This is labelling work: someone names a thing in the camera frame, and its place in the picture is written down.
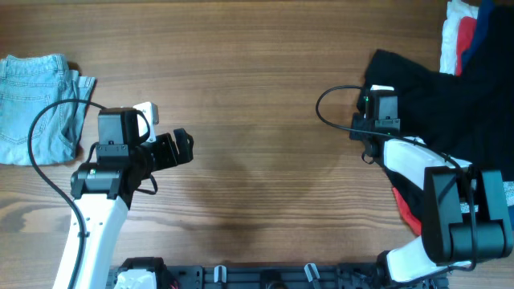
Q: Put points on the red garment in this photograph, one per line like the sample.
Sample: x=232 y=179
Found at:
x=466 y=31

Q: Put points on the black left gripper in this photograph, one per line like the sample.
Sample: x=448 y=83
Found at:
x=167 y=148

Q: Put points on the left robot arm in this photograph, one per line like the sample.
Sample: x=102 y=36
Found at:
x=128 y=152

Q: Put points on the white garment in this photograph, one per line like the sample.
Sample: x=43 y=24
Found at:
x=456 y=10

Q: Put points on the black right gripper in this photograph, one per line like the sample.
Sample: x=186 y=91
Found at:
x=359 y=103

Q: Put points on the navy blue garment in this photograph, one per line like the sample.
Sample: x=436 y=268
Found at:
x=481 y=27

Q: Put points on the black shorts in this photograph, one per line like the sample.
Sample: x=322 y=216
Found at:
x=469 y=116

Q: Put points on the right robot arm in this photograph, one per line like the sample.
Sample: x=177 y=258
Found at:
x=465 y=219

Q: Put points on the folded light blue jeans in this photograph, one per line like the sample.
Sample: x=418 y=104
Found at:
x=41 y=93

